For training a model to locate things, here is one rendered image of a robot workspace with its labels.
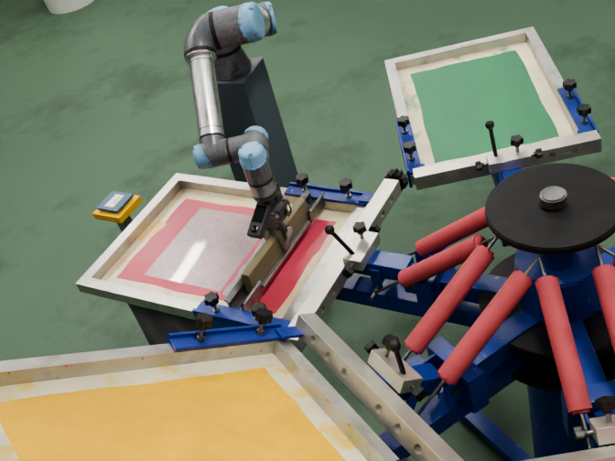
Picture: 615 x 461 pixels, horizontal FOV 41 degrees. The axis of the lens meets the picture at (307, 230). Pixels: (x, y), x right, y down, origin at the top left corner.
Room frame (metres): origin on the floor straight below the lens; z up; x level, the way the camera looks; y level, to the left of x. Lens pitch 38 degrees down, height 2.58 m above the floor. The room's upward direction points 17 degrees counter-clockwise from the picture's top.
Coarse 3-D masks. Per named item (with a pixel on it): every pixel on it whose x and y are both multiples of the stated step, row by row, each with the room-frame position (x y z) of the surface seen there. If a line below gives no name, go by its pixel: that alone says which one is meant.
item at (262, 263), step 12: (300, 204) 2.05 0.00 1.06; (300, 216) 2.03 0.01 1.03; (300, 228) 2.02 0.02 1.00; (276, 240) 1.92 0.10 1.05; (264, 252) 1.88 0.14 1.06; (276, 252) 1.91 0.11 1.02; (252, 264) 1.84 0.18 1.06; (264, 264) 1.86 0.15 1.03; (252, 276) 1.81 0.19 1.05; (264, 276) 1.84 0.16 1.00; (252, 288) 1.80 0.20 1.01
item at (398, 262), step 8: (376, 256) 1.74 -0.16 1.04; (384, 256) 1.73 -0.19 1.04; (392, 256) 1.72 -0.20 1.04; (400, 256) 1.71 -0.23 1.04; (408, 256) 1.70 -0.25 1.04; (368, 264) 1.72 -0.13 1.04; (376, 264) 1.70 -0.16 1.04; (384, 264) 1.69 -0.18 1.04; (392, 264) 1.69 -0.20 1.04; (400, 264) 1.68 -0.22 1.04; (408, 264) 1.67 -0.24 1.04; (360, 272) 1.74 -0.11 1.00; (368, 272) 1.72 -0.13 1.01; (384, 272) 1.69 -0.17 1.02; (392, 272) 1.67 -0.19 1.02
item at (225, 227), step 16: (192, 208) 2.36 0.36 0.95; (208, 208) 2.33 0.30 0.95; (224, 208) 2.30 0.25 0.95; (240, 208) 2.27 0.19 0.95; (176, 224) 2.29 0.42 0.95; (192, 224) 2.26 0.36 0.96; (208, 224) 2.24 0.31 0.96; (224, 224) 2.21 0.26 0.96; (240, 224) 2.18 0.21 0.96; (320, 224) 2.06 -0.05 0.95; (176, 240) 2.21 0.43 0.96; (192, 240) 2.18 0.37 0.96; (208, 240) 2.15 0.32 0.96; (224, 240) 2.13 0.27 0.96; (240, 240) 2.10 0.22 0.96; (256, 240) 2.08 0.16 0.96; (304, 240) 2.01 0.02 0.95; (320, 240) 1.98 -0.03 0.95; (288, 256) 1.95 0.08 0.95; (304, 256) 1.93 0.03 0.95
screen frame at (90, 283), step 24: (168, 192) 2.45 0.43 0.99; (216, 192) 2.40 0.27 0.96; (240, 192) 2.33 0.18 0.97; (144, 216) 2.34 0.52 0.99; (120, 240) 2.25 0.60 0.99; (336, 240) 1.92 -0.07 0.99; (96, 264) 2.16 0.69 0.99; (96, 288) 2.04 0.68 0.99; (120, 288) 2.00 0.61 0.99; (312, 288) 1.74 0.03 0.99; (168, 312) 1.86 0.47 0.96; (192, 312) 1.80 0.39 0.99; (288, 312) 1.68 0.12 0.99
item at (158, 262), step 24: (168, 240) 2.22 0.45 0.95; (144, 264) 2.13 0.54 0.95; (168, 264) 2.09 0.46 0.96; (192, 264) 2.05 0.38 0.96; (216, 264) 2.02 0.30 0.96; (240, 264) 1.98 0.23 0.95; (288, 264) 1.92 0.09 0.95; (168, 288) 1.98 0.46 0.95; (192, 288) 1.94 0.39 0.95; (216, 288) 1.91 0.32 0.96; (264, 288) 1.84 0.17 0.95; (288, 288) 1.81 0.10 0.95
